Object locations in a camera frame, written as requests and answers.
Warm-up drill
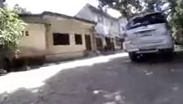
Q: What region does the leafy green bush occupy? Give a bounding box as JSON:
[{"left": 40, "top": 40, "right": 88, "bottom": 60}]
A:
[{"left": 0, "top": 3, "right": 33, "bottom": 74}]

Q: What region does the beige single-storey building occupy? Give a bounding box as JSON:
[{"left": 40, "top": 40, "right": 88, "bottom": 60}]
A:
[{"left": 8, "top": 4, "right": 101, "bottom": 67}]

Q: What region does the grey asphalt road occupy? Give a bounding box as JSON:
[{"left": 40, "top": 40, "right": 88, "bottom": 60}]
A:
[{"left": 0, "top": 44, "right": 183, "bottom": 104}]

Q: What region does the white car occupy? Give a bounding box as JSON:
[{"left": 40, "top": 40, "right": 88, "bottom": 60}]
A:
[{"left": 118, "top": 9, "right": 177, "bottom": 65}]

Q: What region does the white two-storey building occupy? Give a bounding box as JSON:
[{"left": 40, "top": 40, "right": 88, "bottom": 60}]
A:
[{"left": 73, "top": 0, "right": 132, "bottom": 56}]

